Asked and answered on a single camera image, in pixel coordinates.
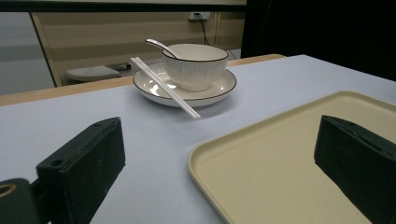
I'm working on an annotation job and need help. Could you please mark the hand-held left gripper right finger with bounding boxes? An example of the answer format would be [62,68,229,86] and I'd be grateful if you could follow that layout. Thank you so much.
[313,115,396,224]

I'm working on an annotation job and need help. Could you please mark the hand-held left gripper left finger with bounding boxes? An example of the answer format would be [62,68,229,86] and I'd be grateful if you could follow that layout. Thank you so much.
[35,117,126,224]

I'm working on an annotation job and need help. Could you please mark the beige plastic tray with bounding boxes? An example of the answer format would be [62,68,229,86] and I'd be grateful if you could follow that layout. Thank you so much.
[188,91,396,224]

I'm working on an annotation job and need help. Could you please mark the white chopstick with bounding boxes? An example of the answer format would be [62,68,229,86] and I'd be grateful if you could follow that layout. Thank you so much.
[130,57,198,119]
[134,56,202,119]

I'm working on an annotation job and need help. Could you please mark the white spoon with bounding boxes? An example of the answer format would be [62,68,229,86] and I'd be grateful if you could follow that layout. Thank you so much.
[145,38,181,60]

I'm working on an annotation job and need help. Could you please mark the white ribbed bowl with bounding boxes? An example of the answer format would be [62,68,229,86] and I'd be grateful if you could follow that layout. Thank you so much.
[162,43,230,92]

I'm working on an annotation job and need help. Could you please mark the white plate with dark rim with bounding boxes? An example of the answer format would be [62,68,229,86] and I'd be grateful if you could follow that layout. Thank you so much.
[133,61,237,108]

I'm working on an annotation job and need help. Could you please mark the light mat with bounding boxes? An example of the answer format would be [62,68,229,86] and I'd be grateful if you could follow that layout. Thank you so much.
[0,54,396,224]

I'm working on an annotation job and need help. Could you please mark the white stool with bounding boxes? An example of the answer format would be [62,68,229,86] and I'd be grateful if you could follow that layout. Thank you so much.
[64,64,121,85]

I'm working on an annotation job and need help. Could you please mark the black curtain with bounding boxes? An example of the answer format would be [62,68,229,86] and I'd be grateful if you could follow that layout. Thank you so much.
[240,0,396,82]

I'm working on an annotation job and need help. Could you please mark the black cable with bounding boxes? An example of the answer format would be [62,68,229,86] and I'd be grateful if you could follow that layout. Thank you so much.
[194,12,237,60]

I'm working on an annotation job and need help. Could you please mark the white wall socket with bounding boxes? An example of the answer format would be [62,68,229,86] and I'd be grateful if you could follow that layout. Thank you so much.
[188,11,211,21]

